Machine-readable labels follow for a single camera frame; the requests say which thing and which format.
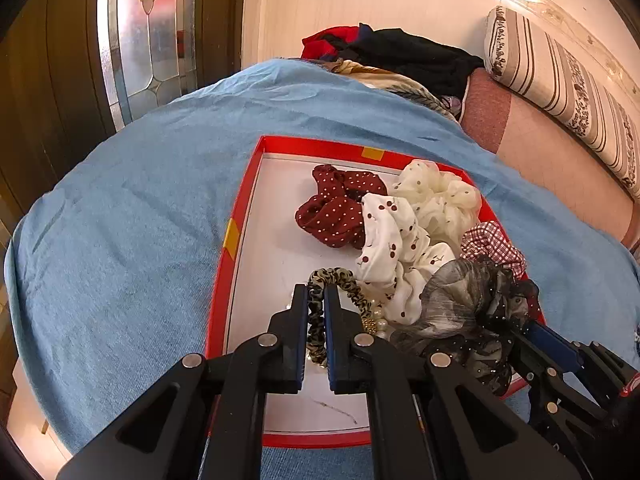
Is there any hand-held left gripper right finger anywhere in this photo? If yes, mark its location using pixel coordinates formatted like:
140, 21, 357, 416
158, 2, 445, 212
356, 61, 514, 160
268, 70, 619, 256
324, 285, 581, 480

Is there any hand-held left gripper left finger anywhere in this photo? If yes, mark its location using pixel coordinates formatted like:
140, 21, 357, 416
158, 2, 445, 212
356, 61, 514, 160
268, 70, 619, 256
56, 284, 310, 480

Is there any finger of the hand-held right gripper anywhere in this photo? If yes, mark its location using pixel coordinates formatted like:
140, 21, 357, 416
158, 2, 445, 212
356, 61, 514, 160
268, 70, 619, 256
522, 321, 601, 377
507, 331, 610, 428

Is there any leopard print scrunchie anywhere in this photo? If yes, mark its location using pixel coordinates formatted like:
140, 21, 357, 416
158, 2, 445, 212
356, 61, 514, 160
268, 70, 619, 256
305, 267, 362, 367

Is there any red rimmed white tray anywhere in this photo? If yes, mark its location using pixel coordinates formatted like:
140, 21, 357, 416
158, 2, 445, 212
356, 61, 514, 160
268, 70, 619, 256
205, 135, 543, 448

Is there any grey black tulle scrunchie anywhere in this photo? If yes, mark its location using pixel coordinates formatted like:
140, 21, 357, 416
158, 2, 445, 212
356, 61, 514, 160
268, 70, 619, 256
390, 255, 541, 396

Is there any red plaid scrunchie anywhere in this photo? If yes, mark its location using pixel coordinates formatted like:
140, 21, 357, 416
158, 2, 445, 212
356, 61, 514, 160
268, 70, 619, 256
460, 221, 527, 278

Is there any dark red dotted scrunchie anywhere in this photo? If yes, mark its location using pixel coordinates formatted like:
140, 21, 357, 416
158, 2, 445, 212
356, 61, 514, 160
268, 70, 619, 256
295, 164, 388, 250

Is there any white cherry print scrunchie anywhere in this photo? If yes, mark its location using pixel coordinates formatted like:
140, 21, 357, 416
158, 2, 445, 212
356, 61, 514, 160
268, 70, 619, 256
355, 192, 458, 326

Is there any cream dotted scrunchie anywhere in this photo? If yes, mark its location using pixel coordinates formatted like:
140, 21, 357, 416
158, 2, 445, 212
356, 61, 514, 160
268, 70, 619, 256
390, 160, 482, 243

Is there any pink sofa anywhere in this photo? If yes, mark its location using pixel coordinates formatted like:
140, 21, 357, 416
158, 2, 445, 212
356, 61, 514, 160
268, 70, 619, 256
460, 67, 640, 256

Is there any blue blanket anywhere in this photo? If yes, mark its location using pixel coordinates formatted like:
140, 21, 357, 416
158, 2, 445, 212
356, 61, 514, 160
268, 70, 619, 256
5, 57, 640, 480

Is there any floral scarf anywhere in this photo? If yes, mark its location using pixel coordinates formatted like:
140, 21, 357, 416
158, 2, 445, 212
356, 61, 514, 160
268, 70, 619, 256
320, 58, 458, 121

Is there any striped floral cushion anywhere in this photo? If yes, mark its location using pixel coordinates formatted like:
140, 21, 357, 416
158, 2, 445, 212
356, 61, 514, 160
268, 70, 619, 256
484, 6, 640, 191

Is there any red garment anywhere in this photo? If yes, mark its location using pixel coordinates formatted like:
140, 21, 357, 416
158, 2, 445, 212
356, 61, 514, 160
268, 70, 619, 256
301, 24, 373, 61

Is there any black clothing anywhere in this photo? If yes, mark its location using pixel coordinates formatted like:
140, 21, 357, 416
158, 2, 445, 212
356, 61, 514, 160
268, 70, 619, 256
345, 30, 485, 100

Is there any wooden stained glass door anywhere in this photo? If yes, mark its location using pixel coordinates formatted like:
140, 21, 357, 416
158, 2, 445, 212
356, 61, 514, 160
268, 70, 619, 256
0, 0, 248, 221

